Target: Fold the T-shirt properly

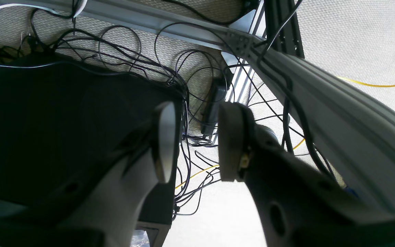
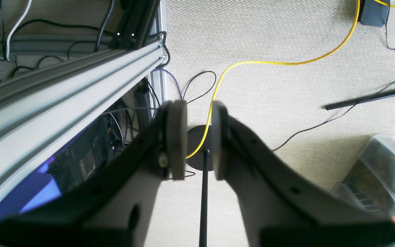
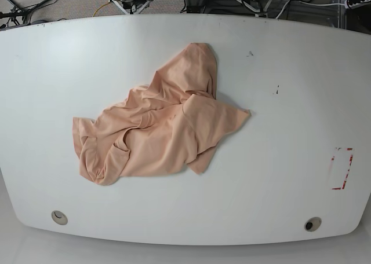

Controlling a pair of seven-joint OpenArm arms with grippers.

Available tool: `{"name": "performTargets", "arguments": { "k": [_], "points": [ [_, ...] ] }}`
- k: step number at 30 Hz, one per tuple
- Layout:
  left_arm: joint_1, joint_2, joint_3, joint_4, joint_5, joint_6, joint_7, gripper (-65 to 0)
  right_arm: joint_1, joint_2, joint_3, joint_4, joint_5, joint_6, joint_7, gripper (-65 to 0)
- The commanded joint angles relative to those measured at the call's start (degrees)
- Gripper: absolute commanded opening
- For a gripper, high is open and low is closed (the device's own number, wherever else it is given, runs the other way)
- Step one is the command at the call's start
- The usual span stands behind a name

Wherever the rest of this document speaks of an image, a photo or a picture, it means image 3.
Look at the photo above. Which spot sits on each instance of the peach T-shirt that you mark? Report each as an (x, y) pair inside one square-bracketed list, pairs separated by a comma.
[(173, 122)]

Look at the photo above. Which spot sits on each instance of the red tape rectangle marking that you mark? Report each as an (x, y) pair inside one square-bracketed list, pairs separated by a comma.
[(340, 165)]

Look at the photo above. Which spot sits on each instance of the black tripod stand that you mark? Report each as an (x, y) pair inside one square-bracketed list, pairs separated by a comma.
[(21, 15)]

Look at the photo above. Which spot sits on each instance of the white power strip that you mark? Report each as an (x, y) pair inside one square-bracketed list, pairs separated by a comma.
[(352, 4)]

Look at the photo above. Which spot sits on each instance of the left table cable grommet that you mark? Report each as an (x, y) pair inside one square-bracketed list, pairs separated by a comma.
[(59, 217)]

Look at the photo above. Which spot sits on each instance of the table cable grommet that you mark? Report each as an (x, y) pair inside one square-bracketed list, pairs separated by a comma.
[(312, 224), (59, 217)]

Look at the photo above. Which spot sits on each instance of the right table cable grommet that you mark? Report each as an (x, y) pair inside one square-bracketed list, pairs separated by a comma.
[(312, 224)]

